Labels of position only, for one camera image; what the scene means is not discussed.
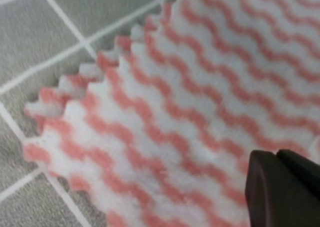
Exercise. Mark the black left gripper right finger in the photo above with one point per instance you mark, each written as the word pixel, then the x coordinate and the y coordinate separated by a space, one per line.
pixel 297 179

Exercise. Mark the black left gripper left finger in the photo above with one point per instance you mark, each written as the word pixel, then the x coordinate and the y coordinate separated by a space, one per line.
pixel 260 195

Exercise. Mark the pink white striped towel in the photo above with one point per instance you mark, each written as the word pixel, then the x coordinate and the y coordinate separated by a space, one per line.
pixel 159 130

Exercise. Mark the grey checked tablecloth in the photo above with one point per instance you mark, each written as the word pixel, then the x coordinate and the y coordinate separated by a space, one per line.
pixel 40 40

